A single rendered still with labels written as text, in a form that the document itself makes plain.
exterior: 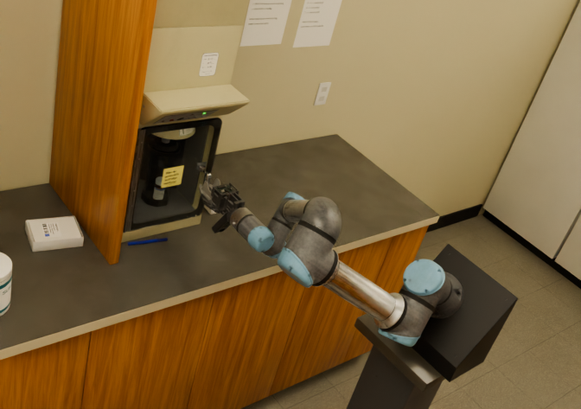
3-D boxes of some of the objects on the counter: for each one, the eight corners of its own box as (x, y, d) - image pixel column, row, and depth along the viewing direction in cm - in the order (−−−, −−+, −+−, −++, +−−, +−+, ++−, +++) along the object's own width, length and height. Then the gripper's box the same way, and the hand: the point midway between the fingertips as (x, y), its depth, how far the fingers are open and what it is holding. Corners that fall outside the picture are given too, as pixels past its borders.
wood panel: (48, 182, 259) (82, -262, 186) (56, 181, 261) (93, -259, 188) (110, 265, 230) (178, -222, 157) (118, 263, 232) (189, -220, 159)
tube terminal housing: (86, 201, 255) (110, -6, 215) (166, 186, 275) (201, -6, 235) (118, 243, 240) (150, 28, 200) (200, 223, 261) (243, 25, 220)
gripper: (253, 200, 231) (218, 165, 244) (227, 207, 225) (192, 170, 238) (248, 220, 236) (213, 186, 248) (223, 228, 230) (188, 192, 242)
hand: (204, 188), depth 244 cm, fingers closed, pressing on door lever
